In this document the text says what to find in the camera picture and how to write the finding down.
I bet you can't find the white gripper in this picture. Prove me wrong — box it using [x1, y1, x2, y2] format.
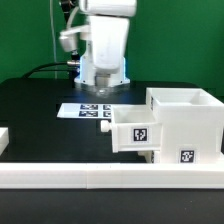
[59, 0, 137, 96]

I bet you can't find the white drawer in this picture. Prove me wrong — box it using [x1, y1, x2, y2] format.
[138, 151, 154, 163]
[101, 105, 162, 153]

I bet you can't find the white front drawer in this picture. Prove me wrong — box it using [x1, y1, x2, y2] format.
[138, 151, 154, 163]

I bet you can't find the white drawer cabinet box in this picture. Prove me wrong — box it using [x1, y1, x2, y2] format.
[146, 88, 224, 164]

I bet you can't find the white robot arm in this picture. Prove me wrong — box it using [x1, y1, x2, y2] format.
[59, 0, 137, 97]

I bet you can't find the white marker sheet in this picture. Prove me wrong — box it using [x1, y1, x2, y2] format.
[57, 103, 111, 119]

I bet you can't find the white U-shaped fence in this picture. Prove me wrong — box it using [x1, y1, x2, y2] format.
[0, 127, 224, 190]

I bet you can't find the black cable on base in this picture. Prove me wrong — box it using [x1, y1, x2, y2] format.
[21, 61, 81, 80]

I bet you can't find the white hanging cable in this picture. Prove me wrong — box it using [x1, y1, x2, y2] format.
[49, 0, 58, 80]

